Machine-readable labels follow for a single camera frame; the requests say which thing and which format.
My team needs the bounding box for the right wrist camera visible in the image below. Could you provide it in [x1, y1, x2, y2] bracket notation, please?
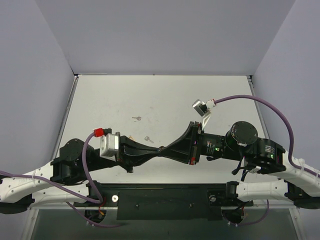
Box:
[192, 99, 216, 130]

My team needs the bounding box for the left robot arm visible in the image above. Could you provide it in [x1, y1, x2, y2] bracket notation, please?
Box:
[0, 132, 166, 215]

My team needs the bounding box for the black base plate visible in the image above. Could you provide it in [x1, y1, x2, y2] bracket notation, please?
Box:
[67, 183, 251, 222]

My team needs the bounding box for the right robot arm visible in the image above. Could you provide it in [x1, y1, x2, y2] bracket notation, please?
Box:
[159, 121, 320, 210]

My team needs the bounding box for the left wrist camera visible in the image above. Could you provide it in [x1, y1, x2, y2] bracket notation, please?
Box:
[99, 133, 120, 162]

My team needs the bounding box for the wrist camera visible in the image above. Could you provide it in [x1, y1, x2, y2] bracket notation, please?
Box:
[192, 99, 216, 130]
[99, 133, 120, 162]

